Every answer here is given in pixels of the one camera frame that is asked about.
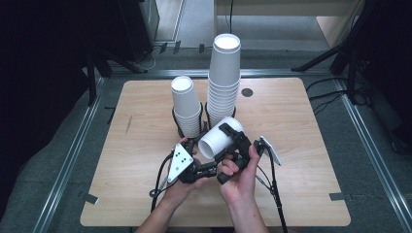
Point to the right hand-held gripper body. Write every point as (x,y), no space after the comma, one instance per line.
(270,150)

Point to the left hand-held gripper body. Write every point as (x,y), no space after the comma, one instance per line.
(179,161)

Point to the white paper drinking cup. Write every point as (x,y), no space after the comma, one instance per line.
(213,142)

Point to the tall stack of paper cups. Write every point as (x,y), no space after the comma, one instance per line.
(224,71)

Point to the person's left hand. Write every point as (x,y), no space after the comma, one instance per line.
(181,194)

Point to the person's right hand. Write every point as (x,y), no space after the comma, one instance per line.
(241,186)

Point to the short stack of paper cups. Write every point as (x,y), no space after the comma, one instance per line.
(185,100)

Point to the round black table grommet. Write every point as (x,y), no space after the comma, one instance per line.
(247,92)

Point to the dark tape strip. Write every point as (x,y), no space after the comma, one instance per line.
(201,48)

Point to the black tripod stand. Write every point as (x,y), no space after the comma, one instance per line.
(352,77)

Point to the black metal stand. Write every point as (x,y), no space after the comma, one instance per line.
(91,81)

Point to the black cabinet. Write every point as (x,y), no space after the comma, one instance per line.
(136,26)

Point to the light wooden desk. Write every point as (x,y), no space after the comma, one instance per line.
(275,9)

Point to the metal floor rail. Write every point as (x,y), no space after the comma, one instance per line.
(379,161)
(68,161)
(145,73)

